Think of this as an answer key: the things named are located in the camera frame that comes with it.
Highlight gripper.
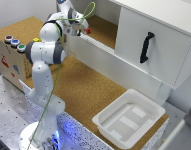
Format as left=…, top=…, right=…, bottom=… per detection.
left=65, top=22, right=84, bottom=37

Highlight white cabinet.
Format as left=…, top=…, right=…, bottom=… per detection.
left=56, top=0, right=191, bottom=108

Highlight green button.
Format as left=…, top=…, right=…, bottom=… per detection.
left=16, top=43, right=27, bottom=54

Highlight white sliding door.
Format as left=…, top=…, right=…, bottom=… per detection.
left=114, top=6, right=191, bottom=89

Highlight blue button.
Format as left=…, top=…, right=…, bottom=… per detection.
left=10, top=38, right=21, bottom=48

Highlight red button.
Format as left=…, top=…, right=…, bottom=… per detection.
left=4, top=35, right=14, bottom=44

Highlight wooden drawer box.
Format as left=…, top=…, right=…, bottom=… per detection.
left=0, top=16, right=47, bottom=92

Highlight white plastic box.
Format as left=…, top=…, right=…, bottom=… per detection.
left=91, top=88, right=167, bottom=150

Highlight green cable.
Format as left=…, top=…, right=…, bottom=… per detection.
left=26, top=1, right=97, bottom=150

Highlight black door handle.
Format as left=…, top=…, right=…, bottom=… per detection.
left=139, top=31, right=155, bottom=65

